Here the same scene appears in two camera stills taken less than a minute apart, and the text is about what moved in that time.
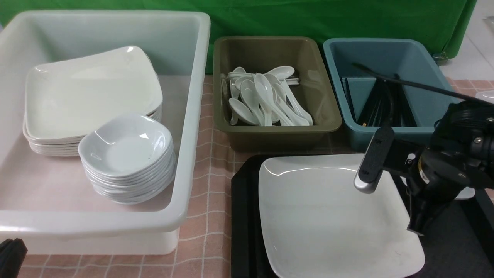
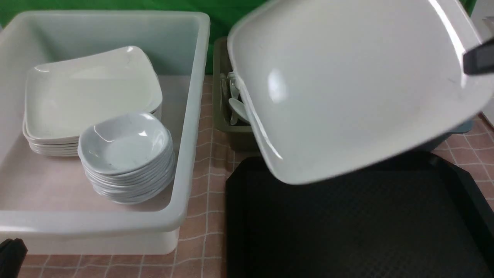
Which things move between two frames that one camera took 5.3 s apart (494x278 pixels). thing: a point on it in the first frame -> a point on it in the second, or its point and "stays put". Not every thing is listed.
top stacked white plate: (63, 99) stays put
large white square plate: (317, 224) -> (335, 88)
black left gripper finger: (12, 252) stays put
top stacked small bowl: (127, 146) stays put
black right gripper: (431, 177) -> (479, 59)
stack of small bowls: (128, 168) stays put
